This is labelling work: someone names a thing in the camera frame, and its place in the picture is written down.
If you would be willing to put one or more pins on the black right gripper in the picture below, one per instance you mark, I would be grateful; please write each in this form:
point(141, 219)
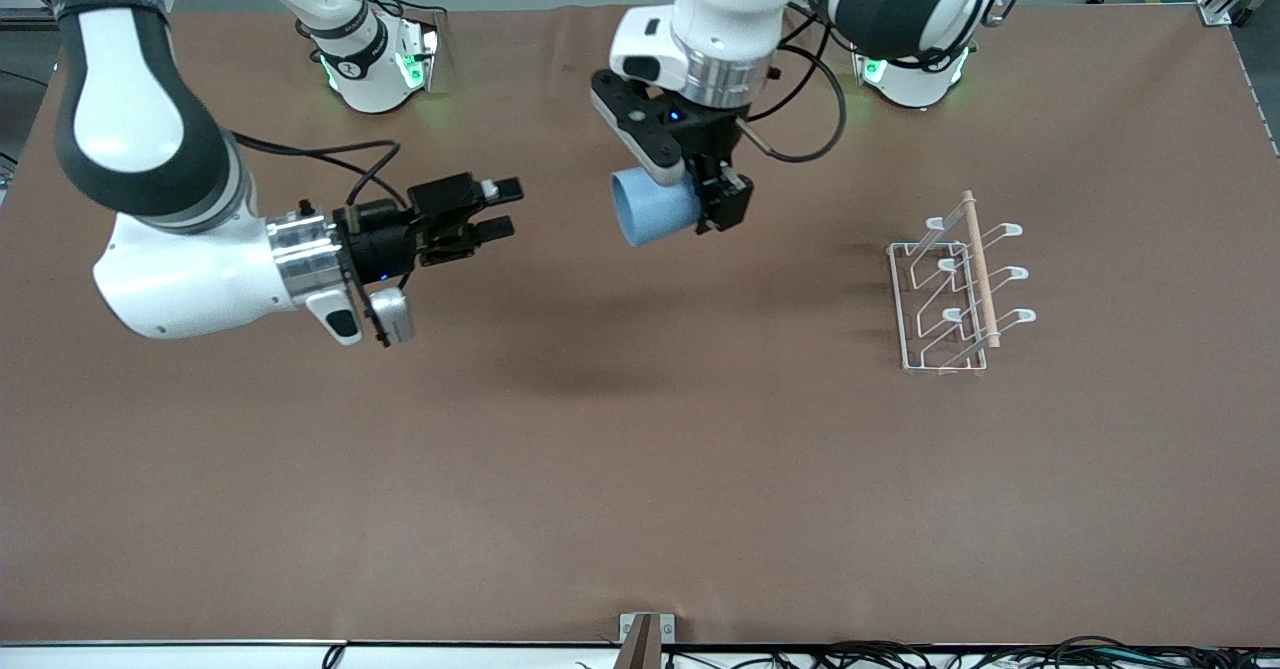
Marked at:
point(379, 244)

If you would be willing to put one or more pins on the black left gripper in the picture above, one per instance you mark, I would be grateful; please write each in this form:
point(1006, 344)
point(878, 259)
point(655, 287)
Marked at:
point(708, 137)

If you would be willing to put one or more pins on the blue plastic cup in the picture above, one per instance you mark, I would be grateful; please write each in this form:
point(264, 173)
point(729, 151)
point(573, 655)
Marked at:
point(650, 209)

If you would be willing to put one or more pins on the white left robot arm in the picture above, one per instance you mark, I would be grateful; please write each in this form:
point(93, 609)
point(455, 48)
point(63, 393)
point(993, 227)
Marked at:
point(730, 9)

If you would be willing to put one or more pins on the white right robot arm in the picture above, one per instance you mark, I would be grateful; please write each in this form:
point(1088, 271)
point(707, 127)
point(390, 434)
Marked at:
point(130, 99)

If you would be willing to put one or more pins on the brown table cover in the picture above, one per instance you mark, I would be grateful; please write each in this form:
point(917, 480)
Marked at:
point(600, 449)

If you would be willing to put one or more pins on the white table edge rail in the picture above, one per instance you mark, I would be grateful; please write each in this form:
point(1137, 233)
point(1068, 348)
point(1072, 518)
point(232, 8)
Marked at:
point(150, 657)

